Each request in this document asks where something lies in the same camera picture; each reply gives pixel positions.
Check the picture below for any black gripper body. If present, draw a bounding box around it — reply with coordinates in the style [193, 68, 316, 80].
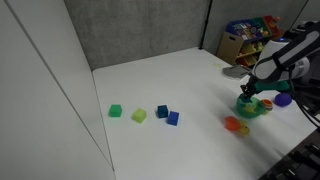
[245, 73, 262, 89]

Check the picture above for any teal green rubber toy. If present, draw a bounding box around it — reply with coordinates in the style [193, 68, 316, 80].
[240, 94, 257, 104]

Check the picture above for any yellow star toy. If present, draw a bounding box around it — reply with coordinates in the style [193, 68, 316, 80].
[242, 103, 258, 114]

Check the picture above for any green translucent bowl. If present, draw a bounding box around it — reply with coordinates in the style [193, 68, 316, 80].
[235, 93, 264, 120]

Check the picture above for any orange rubber toy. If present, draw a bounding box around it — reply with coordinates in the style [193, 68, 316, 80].
[223, 115, 242, 132]

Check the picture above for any yellow rubber duck toy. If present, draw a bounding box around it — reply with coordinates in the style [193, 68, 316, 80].
[237, 121, 251, 137]

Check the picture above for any colourful toy bin shelf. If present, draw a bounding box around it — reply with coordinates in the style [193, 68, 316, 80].
[225, 14, 287, 70]

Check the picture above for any orange round cup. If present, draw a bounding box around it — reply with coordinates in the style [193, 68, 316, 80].
[260, 98, 274, 114]

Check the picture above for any purple spiky ball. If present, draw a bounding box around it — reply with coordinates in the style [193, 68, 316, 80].
[273, 92, 293, 108]

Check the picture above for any brown cardboard box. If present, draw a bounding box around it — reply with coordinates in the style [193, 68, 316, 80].
[215, 31, 244, 67]

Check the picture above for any black vertical pole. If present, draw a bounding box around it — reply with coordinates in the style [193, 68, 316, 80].
[198, 0, 214, 51]

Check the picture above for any bright blue foam cube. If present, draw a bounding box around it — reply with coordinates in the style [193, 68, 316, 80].
[166, 110, 180, 127]

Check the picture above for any black perforated base board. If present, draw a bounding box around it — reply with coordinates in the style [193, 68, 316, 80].
[258, 128, 320, 180]

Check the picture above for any dark blue foam cube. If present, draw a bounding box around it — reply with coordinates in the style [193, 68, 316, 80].
[156, 104, 169, 119]

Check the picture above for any yellow-green foam cube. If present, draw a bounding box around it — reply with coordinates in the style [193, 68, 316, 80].
[131, 107, 148, 124]

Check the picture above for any green foam cube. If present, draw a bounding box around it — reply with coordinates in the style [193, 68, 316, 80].
[108, 103, 123, 118]

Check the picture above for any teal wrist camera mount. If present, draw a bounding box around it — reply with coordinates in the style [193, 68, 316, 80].
[252, 80, 292, 95]

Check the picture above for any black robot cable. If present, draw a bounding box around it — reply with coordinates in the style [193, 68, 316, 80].
[289, 69, 320, 129]

